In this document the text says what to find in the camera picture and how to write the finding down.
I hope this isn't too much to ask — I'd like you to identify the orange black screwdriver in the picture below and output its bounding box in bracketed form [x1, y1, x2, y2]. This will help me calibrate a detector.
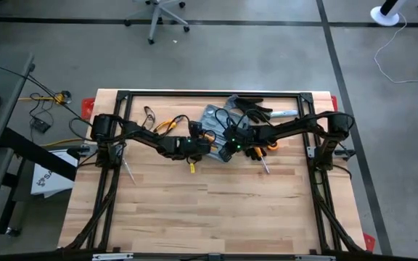
[253, 146, 271, 175]

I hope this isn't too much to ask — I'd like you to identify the grey plastic tool case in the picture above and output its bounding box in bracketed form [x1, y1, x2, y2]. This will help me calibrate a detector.
[197, 104, 252, 163]

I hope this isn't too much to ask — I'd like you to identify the silver utility knife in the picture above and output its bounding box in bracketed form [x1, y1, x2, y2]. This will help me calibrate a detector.
[269, 109, 300, 119]

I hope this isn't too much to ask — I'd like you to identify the slim clear screwdriver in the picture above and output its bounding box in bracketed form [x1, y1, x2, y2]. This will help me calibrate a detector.
[121, 157, 138, 186]

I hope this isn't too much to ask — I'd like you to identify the red corner clamp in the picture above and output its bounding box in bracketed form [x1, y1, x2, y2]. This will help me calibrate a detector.
[81, 96, 97, 120]
[330, 94, 340, 118]
[361, 232, 377, 254]

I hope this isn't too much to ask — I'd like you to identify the yellow black extension plug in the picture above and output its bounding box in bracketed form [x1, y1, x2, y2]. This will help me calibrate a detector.
[54, 90, 73, 106]

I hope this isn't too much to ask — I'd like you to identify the black desk leg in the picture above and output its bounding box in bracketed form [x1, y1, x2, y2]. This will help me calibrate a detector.
[0, 126, 78, 181]

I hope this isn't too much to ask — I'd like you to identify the white round stand base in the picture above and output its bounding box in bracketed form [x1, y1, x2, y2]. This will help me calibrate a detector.
[369, 0, 408, 28]

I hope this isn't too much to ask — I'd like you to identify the black desk caster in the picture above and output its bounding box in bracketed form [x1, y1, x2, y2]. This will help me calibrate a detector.
[5, 225, 22, 239]

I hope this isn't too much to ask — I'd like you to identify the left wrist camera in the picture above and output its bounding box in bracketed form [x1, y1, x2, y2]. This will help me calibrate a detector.
[188, 121, 204, 138]

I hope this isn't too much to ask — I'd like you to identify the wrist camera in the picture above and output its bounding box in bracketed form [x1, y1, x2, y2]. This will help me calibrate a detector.
[188, 121, 204, 138]
[218, 144, 237, 163]

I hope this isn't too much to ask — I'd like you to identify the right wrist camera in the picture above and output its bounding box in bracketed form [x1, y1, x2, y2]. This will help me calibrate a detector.
[218, 144, 237, 163]

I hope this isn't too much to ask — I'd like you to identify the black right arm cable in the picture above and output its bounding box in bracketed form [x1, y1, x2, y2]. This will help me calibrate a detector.
[213, 107, 248, 132]

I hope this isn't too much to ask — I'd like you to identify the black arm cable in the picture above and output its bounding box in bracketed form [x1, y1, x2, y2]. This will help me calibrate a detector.
[171, 114, 192, 128]
[213, 107, 248, 132]

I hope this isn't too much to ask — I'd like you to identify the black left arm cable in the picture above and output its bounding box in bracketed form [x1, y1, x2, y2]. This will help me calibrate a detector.
[171, 114, 192, 128]

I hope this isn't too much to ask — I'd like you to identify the black metal rig frame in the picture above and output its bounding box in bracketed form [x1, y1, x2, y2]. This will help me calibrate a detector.
[63, 89, 366, 254]

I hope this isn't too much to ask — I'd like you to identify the yellow floor cable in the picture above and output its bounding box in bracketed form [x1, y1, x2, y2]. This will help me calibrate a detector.
[41, 138, 85, 147]

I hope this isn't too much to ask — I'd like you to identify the silver frame bracket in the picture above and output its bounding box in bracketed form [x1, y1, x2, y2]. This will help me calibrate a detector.
[91, 252, 135, 261]
[295, 254, 337, 261]

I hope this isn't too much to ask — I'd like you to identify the white floor cable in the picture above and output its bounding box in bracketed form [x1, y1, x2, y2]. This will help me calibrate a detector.
[373, 12, 418, 85]

